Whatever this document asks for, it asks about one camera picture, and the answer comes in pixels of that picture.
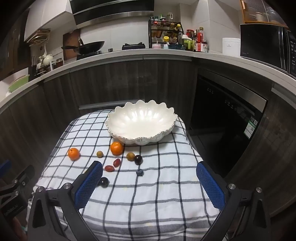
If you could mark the red and white box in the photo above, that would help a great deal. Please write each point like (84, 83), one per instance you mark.
(203, 47)

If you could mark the dark sauce bottle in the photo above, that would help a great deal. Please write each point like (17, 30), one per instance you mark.
(195, 41)

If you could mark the pink container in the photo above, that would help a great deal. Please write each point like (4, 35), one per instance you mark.
(156, 45)

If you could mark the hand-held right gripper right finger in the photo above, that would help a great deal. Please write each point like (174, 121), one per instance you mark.
(210, 185)

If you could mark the black steel range hood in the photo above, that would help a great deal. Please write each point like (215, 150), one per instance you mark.
(111, 9)

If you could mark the red cherry tomato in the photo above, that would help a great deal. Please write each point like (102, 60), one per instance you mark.
(109, 168)
(116, 162)

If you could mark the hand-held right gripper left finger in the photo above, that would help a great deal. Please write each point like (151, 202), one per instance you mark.
(89, 185)

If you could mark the white teapot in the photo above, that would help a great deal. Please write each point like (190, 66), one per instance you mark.
(46, 59)

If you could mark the white wall cabinet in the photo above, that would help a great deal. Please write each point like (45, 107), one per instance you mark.
(48, 16)

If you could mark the dark wooden base cabinet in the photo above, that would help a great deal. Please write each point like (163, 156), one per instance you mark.
(115, 78)

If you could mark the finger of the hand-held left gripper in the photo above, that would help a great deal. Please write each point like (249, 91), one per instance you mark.
(23, 176)
(5, 165)

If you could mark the dark purple grape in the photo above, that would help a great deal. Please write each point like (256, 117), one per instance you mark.
(138, 159)
(104, 182)

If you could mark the brown wooden cutting board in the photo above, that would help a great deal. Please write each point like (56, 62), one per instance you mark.
(69, 44)

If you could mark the orange-framed glass cabinet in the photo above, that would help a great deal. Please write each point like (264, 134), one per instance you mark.
(261, 10)

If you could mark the brown longan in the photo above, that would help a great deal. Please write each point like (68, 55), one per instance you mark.
(100, 153)
(130, 156)

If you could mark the orange mandarin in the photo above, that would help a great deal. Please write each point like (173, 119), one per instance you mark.
(74, 154)
(116, 148)

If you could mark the black wok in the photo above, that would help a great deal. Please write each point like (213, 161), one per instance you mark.
(90, 46)

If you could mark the red plastic bottle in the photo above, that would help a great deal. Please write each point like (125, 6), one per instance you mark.
(200, 36)

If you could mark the black microwave oven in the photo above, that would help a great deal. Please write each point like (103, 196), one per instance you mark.
(261, 44)

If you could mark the blueberry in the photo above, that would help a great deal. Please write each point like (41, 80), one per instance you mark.
(139, 172)

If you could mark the white round canister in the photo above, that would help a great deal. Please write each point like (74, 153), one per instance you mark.
(231, 47)

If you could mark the green energy sticker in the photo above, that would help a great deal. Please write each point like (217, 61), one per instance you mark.
(251, 128)

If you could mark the brown-lid glass jar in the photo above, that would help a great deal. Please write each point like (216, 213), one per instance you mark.
(59, 63)

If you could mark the black built-in dishwasher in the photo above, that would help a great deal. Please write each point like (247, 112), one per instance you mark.
(222, 120)

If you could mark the red-lid jar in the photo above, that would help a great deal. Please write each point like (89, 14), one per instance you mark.
(189, 33)

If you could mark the wall-mounted dish rack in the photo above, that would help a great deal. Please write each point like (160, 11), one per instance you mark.
(38, 36)

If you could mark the white scalloped bowl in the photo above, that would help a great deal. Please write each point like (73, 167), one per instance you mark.
(141, 125)

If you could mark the black pouch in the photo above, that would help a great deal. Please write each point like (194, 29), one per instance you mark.
(133, 46)

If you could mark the white checkered cloth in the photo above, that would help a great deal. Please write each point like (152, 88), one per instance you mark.
(161, 185)

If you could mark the green tray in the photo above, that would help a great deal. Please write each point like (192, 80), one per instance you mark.
(19, 83)

